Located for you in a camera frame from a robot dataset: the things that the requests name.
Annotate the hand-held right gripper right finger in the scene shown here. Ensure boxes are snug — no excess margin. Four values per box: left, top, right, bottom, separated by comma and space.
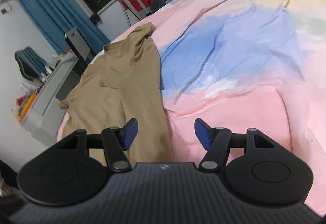
194, 118, 277, 173

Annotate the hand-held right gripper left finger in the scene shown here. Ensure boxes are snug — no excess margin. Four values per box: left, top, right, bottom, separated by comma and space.
55, 118, 139, 172

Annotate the row of cosmetic bottles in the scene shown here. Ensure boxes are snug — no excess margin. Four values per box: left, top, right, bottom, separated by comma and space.
41, 54, 64, 79

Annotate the black chair with grey back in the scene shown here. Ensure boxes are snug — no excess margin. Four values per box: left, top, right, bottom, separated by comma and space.
64, 28, 96, 65

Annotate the wavy edged mirror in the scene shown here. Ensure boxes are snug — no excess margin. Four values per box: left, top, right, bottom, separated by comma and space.
15, 47, 46, 82

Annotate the blue curtain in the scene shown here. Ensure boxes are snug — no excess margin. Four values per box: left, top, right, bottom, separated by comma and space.
10, 0, 111, 61

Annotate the tan shirt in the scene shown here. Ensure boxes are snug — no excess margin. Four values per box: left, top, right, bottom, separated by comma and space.
58, 22, 175, 163

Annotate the orange box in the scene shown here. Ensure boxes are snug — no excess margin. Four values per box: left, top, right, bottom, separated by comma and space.
19, 93, 37, 122

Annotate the pastel tie-dye bed sheet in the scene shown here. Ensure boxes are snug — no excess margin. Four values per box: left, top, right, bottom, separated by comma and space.
57, 0, 326, 215

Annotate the white dressing table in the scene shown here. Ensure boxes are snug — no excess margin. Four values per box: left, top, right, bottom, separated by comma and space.
20, 53, 82, 143

